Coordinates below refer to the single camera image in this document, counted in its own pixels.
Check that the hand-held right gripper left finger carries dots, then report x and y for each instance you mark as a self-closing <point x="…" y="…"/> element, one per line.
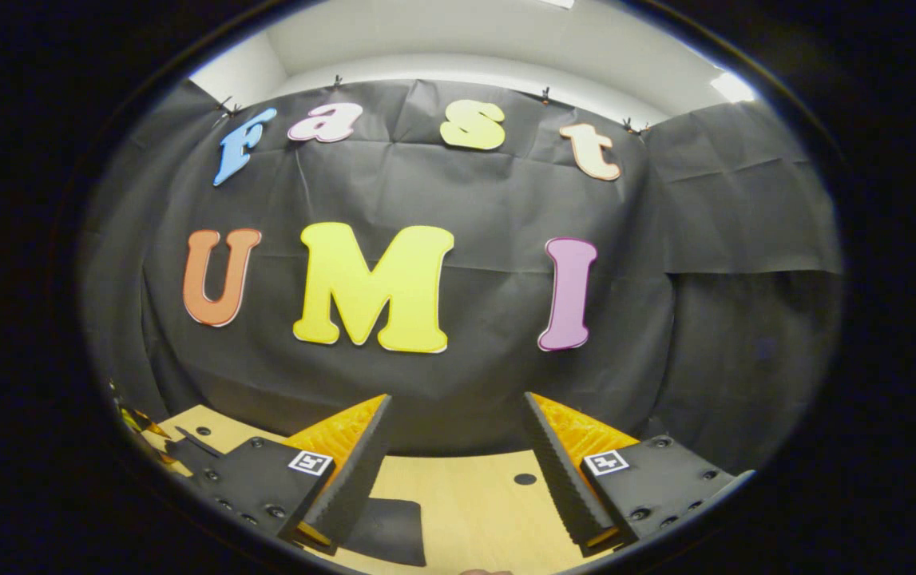
<point x="362" y="471"/>

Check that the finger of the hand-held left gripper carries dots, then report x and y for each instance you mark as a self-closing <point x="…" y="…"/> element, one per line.
<point x="196" y="443"/>

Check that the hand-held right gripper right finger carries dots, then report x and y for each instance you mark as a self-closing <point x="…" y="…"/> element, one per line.
<point x="560" y="471"/>

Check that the dark grey jeans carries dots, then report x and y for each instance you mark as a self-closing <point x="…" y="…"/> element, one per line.
<point x="390" y="531"/>

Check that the row of black cloth clips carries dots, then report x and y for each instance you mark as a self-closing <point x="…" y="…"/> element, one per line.
<point x="337" y="81"/>

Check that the small ceiling light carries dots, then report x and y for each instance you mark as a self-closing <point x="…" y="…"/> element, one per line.
<point x="733" y="86"/>

